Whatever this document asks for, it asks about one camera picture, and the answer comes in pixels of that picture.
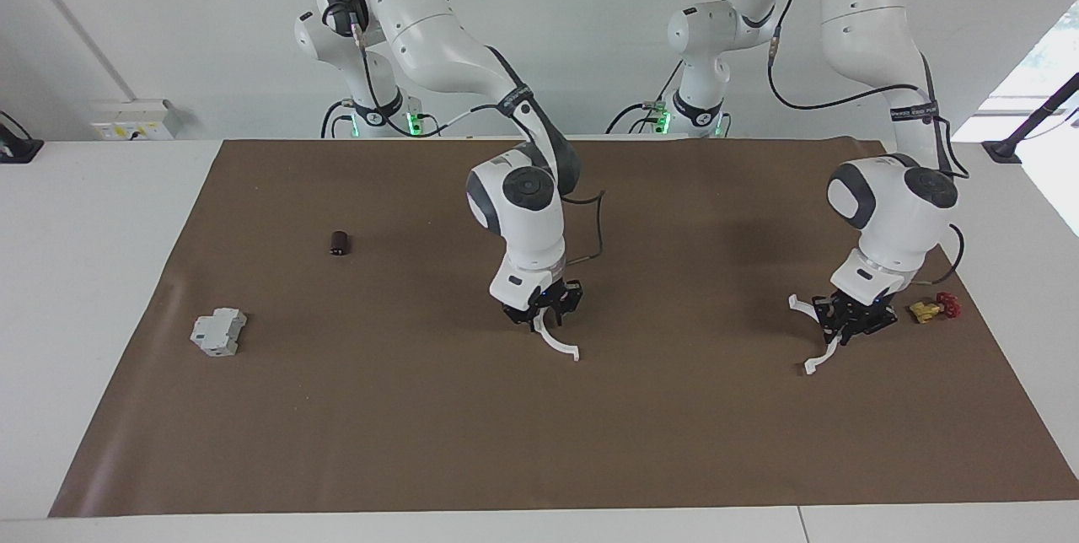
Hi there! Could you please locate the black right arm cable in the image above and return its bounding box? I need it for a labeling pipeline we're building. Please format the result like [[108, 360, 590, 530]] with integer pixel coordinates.
[[347, 16, 607, 266]]

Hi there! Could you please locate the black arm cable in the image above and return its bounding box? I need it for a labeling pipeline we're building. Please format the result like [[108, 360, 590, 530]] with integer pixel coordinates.
[[765, 0, 970, 287], [347, 16, 607, 266]]

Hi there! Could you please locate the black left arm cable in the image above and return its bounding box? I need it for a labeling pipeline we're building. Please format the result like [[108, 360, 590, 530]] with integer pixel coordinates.
[[765, 0, 970, 287]]

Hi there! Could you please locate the brown table mat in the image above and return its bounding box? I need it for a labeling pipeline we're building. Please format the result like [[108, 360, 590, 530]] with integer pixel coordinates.
[[48, 138, 1079, 519]]

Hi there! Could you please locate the black flat stand base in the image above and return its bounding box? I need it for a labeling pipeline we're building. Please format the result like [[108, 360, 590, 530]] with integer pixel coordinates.
[[0, 110, 45, 165]]

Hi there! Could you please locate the brass valve red handle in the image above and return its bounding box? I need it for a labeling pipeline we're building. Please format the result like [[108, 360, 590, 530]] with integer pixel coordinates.
[[908, 292, 963, 326]]

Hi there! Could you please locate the white half pipe clamp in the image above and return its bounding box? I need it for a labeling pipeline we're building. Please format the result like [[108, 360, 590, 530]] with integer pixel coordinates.
[[533, 311, 582, 362], [788, 293, 847, 376]]

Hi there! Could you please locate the grey circuit breaker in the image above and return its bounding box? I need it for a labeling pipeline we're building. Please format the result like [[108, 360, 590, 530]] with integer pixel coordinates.
[[190, 308, 249, 358]]

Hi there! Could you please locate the white wall outlet box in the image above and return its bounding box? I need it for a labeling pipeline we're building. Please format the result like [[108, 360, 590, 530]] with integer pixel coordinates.
[[89, 99, 180, 142]]

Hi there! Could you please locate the black pole stand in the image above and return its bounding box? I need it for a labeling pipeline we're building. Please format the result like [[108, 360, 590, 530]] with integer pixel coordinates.
[[982, 72, 1079, 165]]

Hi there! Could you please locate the black base cable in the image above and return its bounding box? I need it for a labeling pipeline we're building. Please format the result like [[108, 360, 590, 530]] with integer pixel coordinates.
[[604, 61, 685, 136], [320, 99, 357, 140]]

